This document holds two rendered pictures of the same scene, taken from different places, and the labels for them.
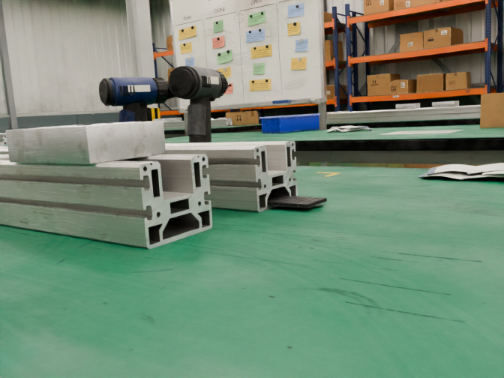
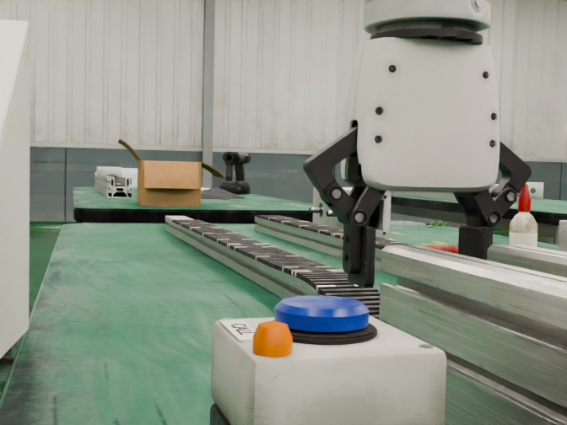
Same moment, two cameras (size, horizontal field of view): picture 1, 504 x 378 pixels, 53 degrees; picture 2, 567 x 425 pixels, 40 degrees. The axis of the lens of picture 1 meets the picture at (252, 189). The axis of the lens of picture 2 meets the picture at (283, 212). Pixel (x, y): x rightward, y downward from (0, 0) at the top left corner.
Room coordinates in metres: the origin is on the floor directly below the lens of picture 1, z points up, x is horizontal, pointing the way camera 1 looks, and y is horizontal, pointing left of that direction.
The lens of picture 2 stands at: (0.55, 0.52, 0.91)
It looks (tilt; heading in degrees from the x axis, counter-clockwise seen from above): 3 degrees down; 37
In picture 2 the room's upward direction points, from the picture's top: 1 degrees clockwise
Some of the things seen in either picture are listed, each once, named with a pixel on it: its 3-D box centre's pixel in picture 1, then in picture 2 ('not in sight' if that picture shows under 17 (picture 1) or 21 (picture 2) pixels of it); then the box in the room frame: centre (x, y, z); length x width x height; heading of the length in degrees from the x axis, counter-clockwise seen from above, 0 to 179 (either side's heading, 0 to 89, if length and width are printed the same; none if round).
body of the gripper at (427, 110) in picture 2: not in sight; (423, 108); (1.03, 0.76, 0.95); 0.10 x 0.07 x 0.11; 143
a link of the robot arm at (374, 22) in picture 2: not in sight; (429, 16); (1.03, 0.76, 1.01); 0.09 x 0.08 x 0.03; 143
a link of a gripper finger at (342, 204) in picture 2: not in sight; (344, 234); (0.98, 0.79, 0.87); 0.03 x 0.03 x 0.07; 53
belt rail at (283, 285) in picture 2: not in sight; (224, 246); (1.40, 1.27, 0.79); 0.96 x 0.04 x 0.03; 54
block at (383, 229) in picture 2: not in sight; (353, 213); (1.84, 1.32, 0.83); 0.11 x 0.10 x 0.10; 145
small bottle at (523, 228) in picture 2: not in sight; (523, 226); (1.61, 0.89, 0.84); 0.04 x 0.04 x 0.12
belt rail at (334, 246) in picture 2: not in sight; (344, 245); (1.56, 1.15, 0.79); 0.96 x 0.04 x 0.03; 54
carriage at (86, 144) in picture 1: (86, 153); not in sight; (0.61, 0.20, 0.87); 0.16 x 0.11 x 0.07; 54
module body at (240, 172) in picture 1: (94, 169); not in sight; (0.91, 0.29, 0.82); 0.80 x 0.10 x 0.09; 54
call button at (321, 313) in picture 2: not in sight; (321, 323); (0.82, 0.70, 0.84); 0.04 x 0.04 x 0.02
